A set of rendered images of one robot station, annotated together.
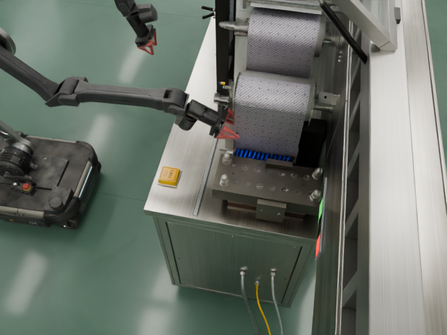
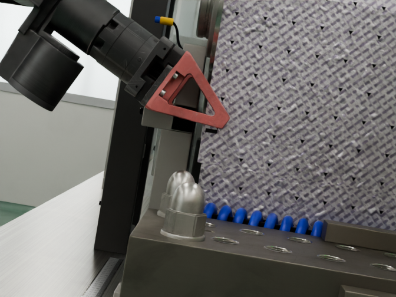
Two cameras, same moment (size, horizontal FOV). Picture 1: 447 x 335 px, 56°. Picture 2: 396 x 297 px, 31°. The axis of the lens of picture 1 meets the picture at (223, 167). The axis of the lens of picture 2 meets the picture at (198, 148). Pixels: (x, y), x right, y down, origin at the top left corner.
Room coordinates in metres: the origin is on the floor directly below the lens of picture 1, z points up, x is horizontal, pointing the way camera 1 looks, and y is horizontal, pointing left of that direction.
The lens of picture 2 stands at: (0.24, 0.10, 1.13)
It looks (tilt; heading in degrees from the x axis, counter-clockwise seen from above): 3 degrees down; 349
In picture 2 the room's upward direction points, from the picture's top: 9 degrees clockwise
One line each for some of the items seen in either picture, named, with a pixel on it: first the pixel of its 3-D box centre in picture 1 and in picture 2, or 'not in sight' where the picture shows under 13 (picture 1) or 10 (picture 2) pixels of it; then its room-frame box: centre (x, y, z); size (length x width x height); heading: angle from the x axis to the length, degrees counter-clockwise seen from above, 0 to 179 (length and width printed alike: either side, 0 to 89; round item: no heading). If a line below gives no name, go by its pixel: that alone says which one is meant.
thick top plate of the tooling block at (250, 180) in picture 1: (270, 184); (359, 290); (0.83, -0.17, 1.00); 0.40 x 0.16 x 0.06; 79
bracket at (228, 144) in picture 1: (227, 122); (158, 173); (1.08, -0.01, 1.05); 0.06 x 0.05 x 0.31; 79
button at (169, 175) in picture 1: (169, 175); not in sight; (0.92, 0.21, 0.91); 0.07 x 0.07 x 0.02; 79
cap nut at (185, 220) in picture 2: (224, 179); (187, 208); (0.81, 0.00, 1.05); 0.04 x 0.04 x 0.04
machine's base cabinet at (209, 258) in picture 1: (268, 83); not in sight; (1.95, -0.28, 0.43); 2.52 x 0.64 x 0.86; 169
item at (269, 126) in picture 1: (267, 127); (324, 92); (0.95, -0.15, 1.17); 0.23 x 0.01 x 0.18; 79
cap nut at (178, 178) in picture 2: (227, 157); (180, 193); (0.91, -0.01, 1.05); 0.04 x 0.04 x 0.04
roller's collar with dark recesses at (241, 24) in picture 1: (243, 26); not in sight; (1.28, -0.07, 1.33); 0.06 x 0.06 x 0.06; 79
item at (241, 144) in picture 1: (265, 151); (306, 224); (0.95, -0.16, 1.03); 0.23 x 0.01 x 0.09; 79
